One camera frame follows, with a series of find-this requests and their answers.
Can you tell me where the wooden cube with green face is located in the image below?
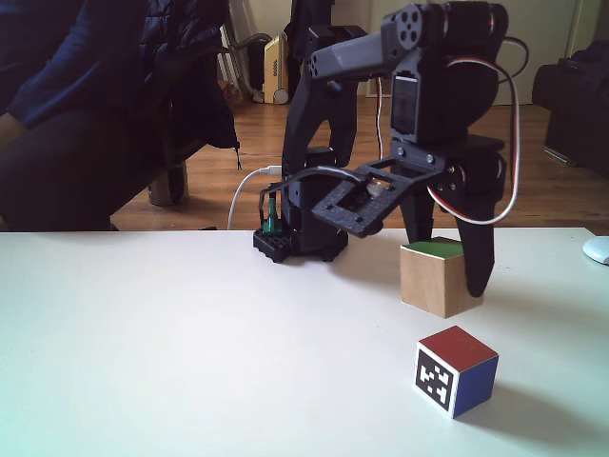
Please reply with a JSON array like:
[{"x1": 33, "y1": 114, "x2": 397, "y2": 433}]
[{"x1": 399, "y1": 236, "x2": 484, "y2": 319}]

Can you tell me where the wooden cube with red face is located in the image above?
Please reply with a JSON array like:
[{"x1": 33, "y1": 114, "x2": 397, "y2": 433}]
[{"x1": 409, "y1": 326, "x2": 501, "y2": 421}]

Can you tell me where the person's hand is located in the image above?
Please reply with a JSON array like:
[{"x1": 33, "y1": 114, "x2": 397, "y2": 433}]
[{"x1": 0, "y1": 113, "x2": 26, "y2": 154}]

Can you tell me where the black bag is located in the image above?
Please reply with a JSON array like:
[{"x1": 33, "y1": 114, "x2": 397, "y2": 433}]
[{"x1": 531, "y1": 40, "x2": 609, "y2": 180}]

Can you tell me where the white computer mouse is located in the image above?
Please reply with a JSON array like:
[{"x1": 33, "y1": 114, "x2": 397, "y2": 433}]
[{"x1": 581, "y1": 236, "x2": 609, "y2": 266}]

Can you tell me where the green clamp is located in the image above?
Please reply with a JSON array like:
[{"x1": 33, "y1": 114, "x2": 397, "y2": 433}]
[{"x1": 262, "y1": 196, "x2": 285, "y2": 237}]

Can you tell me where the dark blue puffer jacket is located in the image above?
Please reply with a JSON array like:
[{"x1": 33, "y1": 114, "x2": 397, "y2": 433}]
[{"x1": 136, "y1": 0, "x2": 243, "y2": 171}]

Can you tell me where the silver chair leg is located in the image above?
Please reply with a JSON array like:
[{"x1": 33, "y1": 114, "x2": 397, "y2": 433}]
[{"x1": 147, "y1": 160, "x2": 191, "y2": 208}]

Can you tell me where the person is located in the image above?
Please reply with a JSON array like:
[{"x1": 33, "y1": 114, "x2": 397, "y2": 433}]
[{"x1": 0, "y1": 0, "x2": 166, "y2": 232}]

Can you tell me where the red white black servo wire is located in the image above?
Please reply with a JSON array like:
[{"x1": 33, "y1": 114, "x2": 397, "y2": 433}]
[
  {"x1": 426, "y1": 35, "x2": 531, "y2": 227},
  {"x1": 376, "y1": 75, "x2": 388, "y2": 159}
]

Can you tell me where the black camera mount frame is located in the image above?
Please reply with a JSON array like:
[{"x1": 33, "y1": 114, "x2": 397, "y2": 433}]
[{"x1": 311, "y1": 158, "x2": 449, "y2": 238}]

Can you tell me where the thin black cable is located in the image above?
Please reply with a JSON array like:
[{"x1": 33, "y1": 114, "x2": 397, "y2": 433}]
[{"x1": 259, "y1": 166, "x2": 378, "y2": 226}]

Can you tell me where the white usb cable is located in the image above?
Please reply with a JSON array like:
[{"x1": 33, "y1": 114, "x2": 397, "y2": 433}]
[{"x1": 226, "y1": 164, "x2": 285, "y2": 231}]

